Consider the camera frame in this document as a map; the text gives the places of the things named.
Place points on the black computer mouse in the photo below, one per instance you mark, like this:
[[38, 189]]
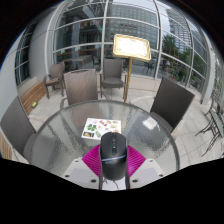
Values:
[[113, 163]]

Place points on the gold framed sign stand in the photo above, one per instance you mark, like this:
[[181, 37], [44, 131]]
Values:
[[131, 46]]

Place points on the grey wicker chair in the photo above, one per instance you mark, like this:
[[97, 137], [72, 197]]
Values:
[[15, 123], [55, 73], [80, 86], [112, 71]]

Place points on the metal outdoor table set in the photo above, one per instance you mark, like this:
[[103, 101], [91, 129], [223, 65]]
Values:
[[215, 123]]

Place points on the dark wicker chair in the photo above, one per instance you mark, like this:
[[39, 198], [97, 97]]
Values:
[[171, 100]]

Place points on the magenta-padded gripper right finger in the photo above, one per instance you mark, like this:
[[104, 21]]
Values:
[[136, 161]]

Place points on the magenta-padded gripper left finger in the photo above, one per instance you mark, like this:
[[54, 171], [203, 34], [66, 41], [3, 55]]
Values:
[[91, 161]]

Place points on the small yellow-green object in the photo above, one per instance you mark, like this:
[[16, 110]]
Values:
[[35, 104]]

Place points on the colourful picture menu card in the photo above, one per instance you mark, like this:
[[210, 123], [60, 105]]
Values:
[[96, 126]]

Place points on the wooden slatted bench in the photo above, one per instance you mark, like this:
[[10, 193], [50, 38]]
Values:
[[33, 95]]

